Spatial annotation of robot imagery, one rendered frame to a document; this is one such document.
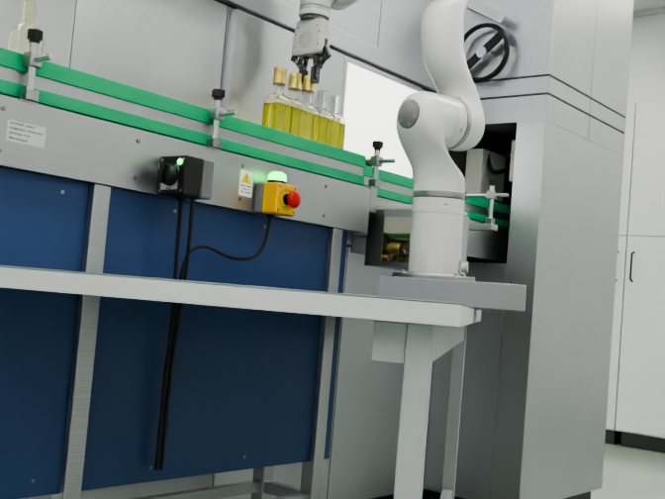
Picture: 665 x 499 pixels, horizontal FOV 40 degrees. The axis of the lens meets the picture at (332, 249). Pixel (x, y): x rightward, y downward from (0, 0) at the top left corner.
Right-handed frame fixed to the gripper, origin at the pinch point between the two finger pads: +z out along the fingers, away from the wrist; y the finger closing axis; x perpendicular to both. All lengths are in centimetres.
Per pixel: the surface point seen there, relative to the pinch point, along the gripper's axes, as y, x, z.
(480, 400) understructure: 7, 97, 90
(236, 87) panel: -12.1, -15.2, 5.9
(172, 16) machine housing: -15.4, -36.3, -7.5
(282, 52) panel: -11.9, 1.6, -8.0
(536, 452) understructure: 24, 108, 106
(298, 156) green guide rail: 13.2, -16.9, 25.7
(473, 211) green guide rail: 5, 85, 26
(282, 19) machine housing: -12.7, 1.2, -17.7
